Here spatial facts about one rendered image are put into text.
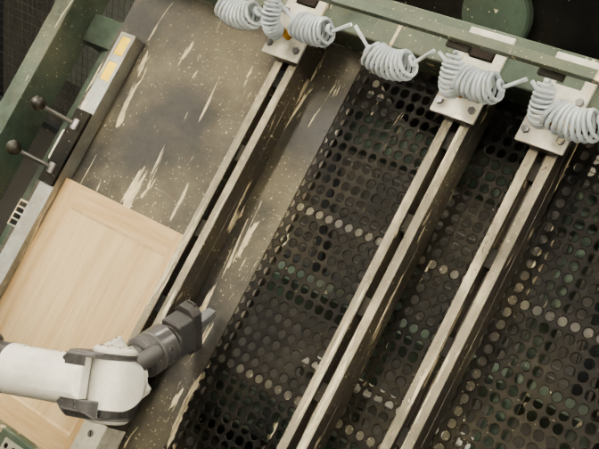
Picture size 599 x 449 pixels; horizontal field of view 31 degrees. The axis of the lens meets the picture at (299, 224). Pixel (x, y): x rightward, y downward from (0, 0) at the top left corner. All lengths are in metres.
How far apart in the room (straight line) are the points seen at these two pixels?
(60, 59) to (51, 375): 1.21
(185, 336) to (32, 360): 0.43
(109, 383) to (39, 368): 0.12
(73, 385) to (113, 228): 0.75
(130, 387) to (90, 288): 0.68
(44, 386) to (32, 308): 0.75
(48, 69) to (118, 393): 1.21
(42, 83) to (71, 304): 0.63
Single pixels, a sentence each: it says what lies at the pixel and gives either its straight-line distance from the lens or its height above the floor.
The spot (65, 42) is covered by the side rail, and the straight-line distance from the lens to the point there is 2.87.
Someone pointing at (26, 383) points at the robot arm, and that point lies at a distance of 1.89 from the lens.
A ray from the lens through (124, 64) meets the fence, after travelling 2.68.
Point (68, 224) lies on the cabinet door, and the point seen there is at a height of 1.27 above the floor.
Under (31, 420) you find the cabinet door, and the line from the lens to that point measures 2.53.
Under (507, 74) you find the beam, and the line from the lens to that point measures 2.13.
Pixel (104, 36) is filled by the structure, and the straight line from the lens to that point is 2.86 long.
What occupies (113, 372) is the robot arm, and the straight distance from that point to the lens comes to 1.85.
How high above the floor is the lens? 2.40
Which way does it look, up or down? 25 degrees down
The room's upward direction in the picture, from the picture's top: 8 degrees clockwise
